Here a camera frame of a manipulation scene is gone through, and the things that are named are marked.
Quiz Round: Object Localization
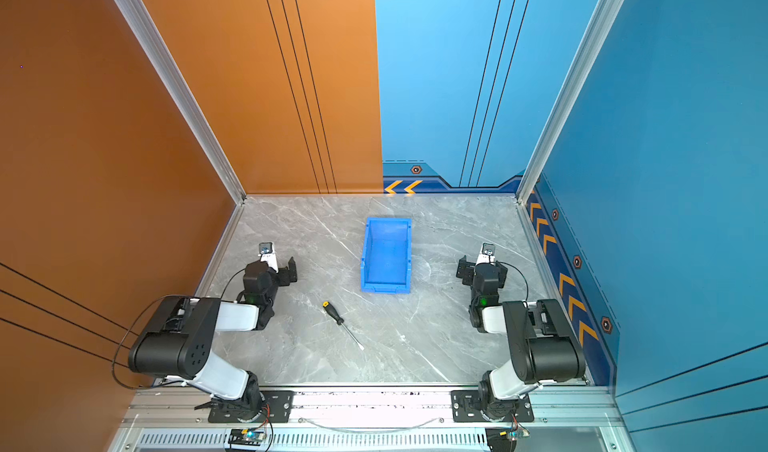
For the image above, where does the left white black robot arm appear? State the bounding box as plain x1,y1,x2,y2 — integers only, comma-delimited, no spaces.
128,258,298,423

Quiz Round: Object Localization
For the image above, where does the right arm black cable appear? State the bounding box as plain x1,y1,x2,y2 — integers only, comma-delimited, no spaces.
497,261,530,303

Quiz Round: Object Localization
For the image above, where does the right small circuit board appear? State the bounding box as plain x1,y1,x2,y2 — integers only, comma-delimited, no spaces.
499,423,530,442

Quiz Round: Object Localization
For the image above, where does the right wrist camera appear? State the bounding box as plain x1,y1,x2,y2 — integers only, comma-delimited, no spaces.
476,243,496,265

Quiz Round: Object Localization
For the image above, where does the aluminium front rail frame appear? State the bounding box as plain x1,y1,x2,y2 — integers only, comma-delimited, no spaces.
109,384,634,451

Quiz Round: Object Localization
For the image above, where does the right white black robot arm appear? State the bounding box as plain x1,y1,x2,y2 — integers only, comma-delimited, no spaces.
456,255,587,422

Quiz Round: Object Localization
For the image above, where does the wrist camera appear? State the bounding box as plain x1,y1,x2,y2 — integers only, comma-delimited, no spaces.
476,243,496,265
259,242,279,272

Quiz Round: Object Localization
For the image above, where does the black yellow handled screwdriver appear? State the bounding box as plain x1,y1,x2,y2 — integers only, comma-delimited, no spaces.
322,301,365,351

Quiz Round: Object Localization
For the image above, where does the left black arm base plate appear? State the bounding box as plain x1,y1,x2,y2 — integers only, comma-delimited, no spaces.
196,390,295,425

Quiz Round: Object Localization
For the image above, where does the blue plastic bin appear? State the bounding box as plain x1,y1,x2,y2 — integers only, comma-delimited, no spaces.
360,217,412,294

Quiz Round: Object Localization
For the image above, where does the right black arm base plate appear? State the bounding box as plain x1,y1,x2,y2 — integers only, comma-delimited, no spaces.
450,390,535,423

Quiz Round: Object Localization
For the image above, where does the right aluminium corner post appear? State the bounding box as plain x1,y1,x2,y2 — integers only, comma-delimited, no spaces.
516,0,625,206

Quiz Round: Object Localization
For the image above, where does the green circuit board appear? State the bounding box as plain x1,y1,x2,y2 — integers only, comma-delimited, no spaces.
226,428,269,451

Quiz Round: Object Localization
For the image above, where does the aluminium corner post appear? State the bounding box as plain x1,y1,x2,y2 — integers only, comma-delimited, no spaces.
516,0,625,206
113,0,247,206

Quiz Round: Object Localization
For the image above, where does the left aluminium corner post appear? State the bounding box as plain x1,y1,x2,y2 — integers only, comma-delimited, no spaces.
113,0,247,206

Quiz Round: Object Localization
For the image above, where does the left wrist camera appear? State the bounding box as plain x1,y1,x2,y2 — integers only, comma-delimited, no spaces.
259,242,279,272

